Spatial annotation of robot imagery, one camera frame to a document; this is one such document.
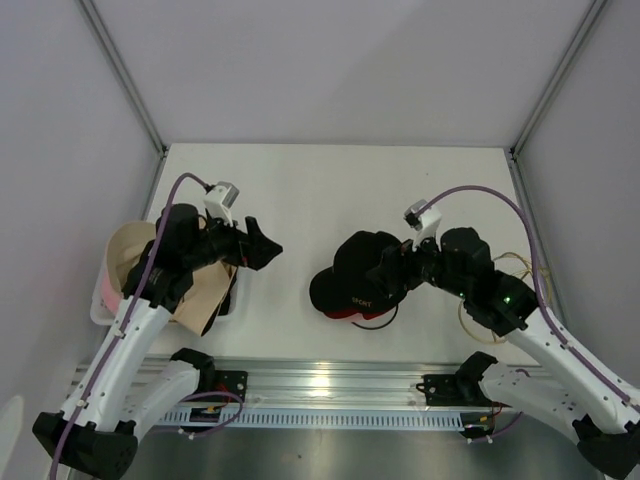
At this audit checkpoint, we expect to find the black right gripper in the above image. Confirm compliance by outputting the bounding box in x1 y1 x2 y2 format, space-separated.
365 224 471 300

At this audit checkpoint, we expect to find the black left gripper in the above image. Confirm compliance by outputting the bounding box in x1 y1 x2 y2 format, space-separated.
184 208 281 271

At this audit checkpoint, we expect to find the black sport baseball cap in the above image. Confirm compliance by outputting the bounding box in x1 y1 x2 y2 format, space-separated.
309 231 407 314

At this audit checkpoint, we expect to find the black wire hat stand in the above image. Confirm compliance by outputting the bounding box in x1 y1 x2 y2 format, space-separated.
352 305 399 332

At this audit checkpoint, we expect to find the red baseball cap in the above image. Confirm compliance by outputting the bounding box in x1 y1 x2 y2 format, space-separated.
323 307 393 322

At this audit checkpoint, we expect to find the gold wire hat stand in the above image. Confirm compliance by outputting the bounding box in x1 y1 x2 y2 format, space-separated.
457 251 553 346

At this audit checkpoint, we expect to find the pink bucket hat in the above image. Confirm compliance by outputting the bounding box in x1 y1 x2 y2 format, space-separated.
100 272 123 314

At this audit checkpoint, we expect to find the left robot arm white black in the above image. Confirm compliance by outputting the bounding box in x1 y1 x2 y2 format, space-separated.
32 204 283 479

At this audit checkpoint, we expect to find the beige bucket hat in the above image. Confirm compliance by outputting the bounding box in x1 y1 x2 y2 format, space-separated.
104 221 237 336

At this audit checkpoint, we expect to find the white plastic bin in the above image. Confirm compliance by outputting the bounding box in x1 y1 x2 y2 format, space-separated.
89 256 247 326

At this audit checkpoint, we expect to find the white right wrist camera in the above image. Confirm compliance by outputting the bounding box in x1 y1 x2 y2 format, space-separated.
403 199 442 251

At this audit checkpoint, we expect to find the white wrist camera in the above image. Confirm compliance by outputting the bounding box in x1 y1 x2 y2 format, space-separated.
204 182 240 226
403 199 442 251

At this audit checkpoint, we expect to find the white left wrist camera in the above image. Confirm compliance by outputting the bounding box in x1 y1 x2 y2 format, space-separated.
204 182 240 226

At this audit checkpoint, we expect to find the aluminium mounting rail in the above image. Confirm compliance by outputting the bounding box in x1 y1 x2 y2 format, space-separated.
69 355 546 414

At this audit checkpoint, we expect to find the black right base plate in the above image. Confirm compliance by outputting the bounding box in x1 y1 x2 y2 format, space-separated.
415 374 510 407

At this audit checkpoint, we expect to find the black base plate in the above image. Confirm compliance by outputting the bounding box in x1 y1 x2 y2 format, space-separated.
202 370 249 405
415 374 510 407

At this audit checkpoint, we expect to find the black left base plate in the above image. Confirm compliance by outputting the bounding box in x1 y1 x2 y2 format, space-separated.
202 370 249 405

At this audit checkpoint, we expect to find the white slotted cable duct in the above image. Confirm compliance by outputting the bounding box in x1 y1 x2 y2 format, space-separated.
157 407 464 432

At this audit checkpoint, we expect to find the left aluminium frame post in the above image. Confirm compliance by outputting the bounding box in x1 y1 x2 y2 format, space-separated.
74 0 167 156

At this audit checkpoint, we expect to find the aluminium frame post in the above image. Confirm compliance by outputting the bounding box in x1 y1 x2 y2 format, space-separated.
74 0 167 156
509 0 611 162

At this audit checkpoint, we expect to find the right aluminium frame post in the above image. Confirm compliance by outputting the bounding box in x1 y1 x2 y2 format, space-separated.
509 0 611 162

